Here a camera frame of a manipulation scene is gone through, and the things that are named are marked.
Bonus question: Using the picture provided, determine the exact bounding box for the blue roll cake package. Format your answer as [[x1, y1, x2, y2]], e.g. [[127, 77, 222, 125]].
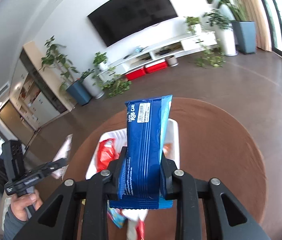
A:
[[109, 95, 173, 210]]

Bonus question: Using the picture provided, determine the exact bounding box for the grey sleeved left forearm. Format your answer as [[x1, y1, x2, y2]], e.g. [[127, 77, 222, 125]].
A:
[[3, 204, 28, 240]]

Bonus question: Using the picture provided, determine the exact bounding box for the left hand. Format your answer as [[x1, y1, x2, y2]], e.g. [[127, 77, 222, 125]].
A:
[[10, 189, 43, 222]]

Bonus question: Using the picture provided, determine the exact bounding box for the red chip bag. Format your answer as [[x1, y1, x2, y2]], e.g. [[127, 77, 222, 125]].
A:
[[96, 138, 119, 172]]

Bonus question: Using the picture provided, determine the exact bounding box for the orange snack packet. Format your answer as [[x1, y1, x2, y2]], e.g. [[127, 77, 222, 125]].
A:
[[163, 143, 174, 159]]

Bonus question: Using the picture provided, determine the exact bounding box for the white plastic tray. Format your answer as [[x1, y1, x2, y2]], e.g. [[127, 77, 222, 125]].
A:
[[85, 119, 180, 179]]

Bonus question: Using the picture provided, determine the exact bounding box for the light blue snack packet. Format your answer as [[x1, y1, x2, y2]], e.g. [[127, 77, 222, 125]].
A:
[[107, 206, 127, 229]]

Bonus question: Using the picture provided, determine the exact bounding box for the brown tablecloth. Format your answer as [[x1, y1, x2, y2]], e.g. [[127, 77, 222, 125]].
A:
[[64, 98, 267, 239]]

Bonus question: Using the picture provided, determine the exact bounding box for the white red long snack package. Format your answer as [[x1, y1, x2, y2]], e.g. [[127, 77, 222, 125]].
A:
[[122, 209, 148, 240]]

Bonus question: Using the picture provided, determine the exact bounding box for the wooden white cabinet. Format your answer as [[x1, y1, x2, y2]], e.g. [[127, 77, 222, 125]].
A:
[[9, 41, 76, 130]]

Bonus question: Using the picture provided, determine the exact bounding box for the blue square planter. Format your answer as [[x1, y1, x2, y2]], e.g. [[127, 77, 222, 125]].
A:
[[66, 80, 91, 106]]

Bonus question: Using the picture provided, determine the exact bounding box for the white ribbed planter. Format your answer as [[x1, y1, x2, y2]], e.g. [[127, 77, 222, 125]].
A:
[[82, 74, 104, 99]]

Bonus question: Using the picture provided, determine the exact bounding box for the red storage box left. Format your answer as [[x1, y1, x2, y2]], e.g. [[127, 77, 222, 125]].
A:
[[125, 67, 146, 81]]

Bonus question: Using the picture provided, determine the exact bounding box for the red storage box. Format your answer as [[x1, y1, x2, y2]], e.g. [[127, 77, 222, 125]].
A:
[[125, 67, 146, 81], [144, 59, 168, 74]]

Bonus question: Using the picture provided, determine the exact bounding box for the red storage box right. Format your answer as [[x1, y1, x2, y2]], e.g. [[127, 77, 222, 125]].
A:
[[144, 59, 168, 74]]

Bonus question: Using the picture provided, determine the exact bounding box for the small round pot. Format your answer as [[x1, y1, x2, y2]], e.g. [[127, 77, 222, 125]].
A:
[[165, 55, 178, 67]]

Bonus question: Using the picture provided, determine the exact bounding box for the white tv console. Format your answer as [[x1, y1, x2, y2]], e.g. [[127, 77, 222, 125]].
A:
[[108, 31, 217, 74]]

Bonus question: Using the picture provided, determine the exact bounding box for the white tall planter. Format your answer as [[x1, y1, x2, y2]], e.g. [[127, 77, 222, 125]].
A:
[[215, 27, 238, 56]]

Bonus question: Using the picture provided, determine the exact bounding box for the blue-grey tall planter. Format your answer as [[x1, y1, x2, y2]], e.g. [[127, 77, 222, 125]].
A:
[[232, 21, 257, 54]]

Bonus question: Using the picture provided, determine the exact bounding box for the beige curtain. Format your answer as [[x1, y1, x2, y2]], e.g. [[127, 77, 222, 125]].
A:
[[240, 0, 272, 52]]

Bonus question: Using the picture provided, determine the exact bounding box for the black wall television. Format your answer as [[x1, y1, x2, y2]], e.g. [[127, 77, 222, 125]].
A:
[[88, 0, 177, 47]]

